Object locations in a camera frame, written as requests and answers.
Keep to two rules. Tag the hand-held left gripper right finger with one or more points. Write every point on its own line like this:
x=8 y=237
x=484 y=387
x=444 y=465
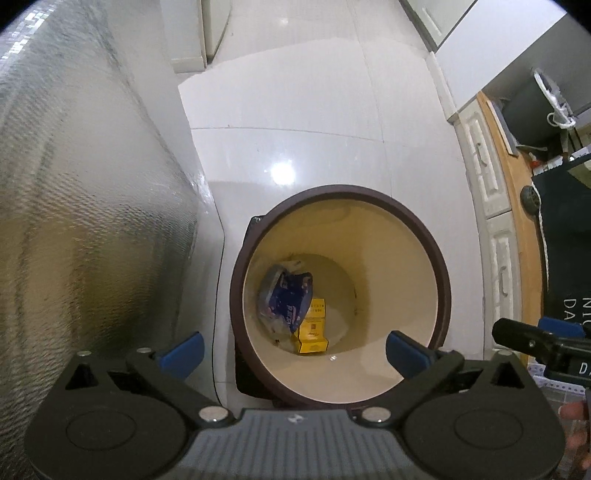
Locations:
x=404 y=355

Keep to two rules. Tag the beige waste bin brown rim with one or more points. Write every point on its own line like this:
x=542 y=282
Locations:
x=383 y=258

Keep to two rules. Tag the white bin liner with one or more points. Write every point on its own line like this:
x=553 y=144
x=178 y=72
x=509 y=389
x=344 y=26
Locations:
x=556 y=104

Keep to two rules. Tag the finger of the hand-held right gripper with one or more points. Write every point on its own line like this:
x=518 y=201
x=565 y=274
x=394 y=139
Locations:
x=561 y=328
x=521 y=334

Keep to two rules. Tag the white cabinet wooden top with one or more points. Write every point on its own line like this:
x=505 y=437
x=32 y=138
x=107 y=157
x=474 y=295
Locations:
x=489 y=184

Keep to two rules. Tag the black printed cloth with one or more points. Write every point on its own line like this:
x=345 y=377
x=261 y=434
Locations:
x=563 y=240

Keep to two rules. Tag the grey flat board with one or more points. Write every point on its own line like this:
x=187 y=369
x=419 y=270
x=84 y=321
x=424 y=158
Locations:
x=503 y=127

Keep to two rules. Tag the white kitchen cabinets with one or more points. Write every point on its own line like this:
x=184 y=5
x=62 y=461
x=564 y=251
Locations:
x=443 y=18

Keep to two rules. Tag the person's right hand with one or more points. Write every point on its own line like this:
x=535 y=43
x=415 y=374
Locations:
x=575 y=411

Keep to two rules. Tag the blue snack packet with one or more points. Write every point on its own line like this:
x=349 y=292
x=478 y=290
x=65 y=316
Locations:
x=288 y=300

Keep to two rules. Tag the grey waste bin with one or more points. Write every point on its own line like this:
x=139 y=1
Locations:
x=524 y=113

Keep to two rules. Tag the black wheel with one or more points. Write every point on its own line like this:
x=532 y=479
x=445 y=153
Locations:
x=531 y=199

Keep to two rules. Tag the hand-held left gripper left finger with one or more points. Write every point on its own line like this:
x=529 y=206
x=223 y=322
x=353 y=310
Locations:
x=184 y=353

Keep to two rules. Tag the yellow carton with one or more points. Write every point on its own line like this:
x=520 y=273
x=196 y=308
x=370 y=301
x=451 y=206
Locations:
x=314 y=332

